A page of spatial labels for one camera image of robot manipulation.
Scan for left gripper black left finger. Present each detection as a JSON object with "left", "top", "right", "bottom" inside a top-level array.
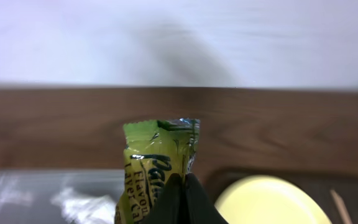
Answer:
[{"left": 142, "top": 174, "right": 182, "bottom": 224}]

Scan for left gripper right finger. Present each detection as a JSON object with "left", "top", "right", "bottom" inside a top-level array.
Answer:
[{"left": 185, "top": 173, "right": 228, "bottom": 224}]

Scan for green snack wrapper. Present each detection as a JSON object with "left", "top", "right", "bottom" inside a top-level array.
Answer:
[{"left": 114, "top": 118, "right": 200, "bottom": 223}]

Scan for white napkin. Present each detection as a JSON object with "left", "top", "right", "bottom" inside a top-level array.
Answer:
[{"left": 50, "top": 188, "right": 116, "bottom": 224}]

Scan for yellow plate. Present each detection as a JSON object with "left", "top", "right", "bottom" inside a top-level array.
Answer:
[{"left": 215, "top": 175, "right": 331, "bottom": 224}]

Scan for brown serving tray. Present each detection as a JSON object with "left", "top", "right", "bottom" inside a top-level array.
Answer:
[{"left": 204, "top": 168, "right": 358, "bottom": 224}]

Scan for left wooden chopstick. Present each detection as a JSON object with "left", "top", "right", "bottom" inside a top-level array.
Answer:
[{"left": 330, "top": 189, "right": 352, "bottom": 224}]

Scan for clear plastic bin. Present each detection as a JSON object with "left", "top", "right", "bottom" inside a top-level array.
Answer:
[{"left": 0, "top": 170, "right": 124, "bottom": 223}]

